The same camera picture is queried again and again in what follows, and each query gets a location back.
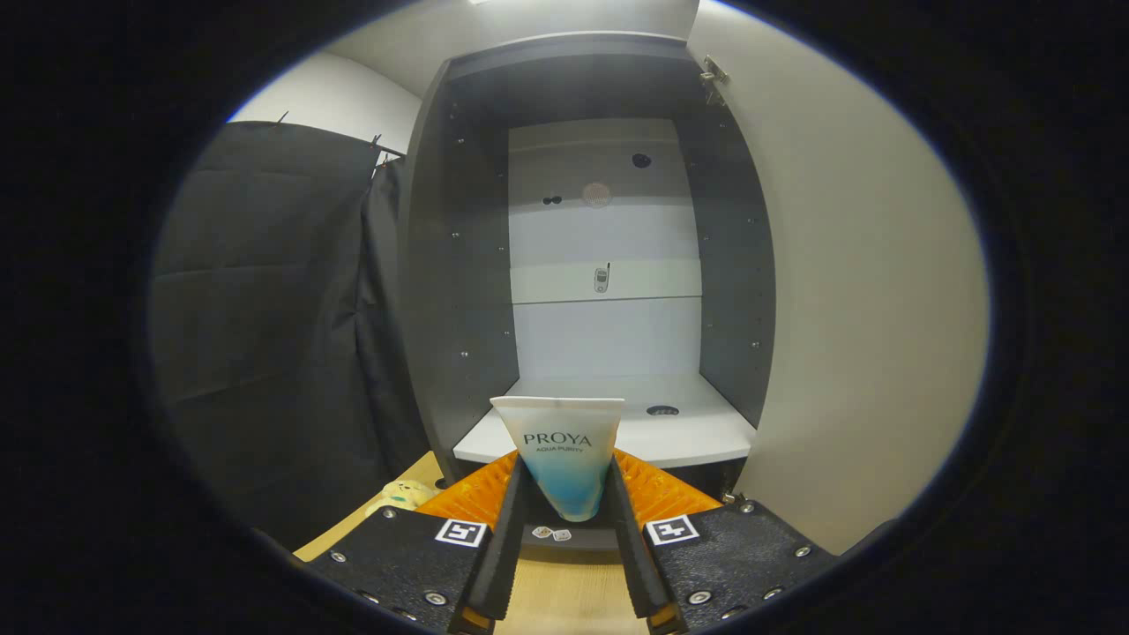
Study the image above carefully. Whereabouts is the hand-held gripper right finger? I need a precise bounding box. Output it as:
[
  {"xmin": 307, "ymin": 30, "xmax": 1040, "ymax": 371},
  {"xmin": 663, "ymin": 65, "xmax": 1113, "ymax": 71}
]
[{"xmin": 607, "ymin": 448, "xmax": 839, "ymax": 635}]

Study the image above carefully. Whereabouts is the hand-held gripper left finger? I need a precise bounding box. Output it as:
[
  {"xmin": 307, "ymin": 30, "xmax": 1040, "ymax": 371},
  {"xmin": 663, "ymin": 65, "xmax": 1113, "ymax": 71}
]
[{"xmin": 304, "ymin": 450, "xmax": 530, "ymax": 635}]

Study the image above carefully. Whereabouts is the white and blue tube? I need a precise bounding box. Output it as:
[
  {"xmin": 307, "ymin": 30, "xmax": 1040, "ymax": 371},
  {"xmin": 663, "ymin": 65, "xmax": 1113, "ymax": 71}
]
[{"xmin": 490, "ymin": 396, "xmax": 625, "ymax": 523}]

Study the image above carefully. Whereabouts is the yellow plush toy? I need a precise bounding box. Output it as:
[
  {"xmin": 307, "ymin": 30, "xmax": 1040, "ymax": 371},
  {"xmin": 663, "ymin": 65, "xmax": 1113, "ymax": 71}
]
[{"xmin": 366, "ymin": 479, "xmax": 437, "ymax": 517}]

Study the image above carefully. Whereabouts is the black backdrop cloth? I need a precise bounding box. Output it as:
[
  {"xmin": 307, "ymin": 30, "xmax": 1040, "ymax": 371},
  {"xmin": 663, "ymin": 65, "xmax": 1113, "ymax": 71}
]
[{"xmin": 150, "ymin": 121, "xmax": 433, "ymax": 552}]

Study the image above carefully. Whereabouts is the dark grey cabinet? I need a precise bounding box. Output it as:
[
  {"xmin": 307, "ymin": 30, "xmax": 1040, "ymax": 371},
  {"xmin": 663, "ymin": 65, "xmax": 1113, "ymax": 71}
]
[{"xmin": 397, "ymin": 31, "xmax": 777, "ymax": 565}]

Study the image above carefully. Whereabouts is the metal door hinge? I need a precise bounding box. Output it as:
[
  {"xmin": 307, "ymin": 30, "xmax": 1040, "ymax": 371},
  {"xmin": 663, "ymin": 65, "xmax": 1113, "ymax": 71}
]
[{"xmin": 701, "ymin": 55, "xmax": 729, "ymax": 107}]

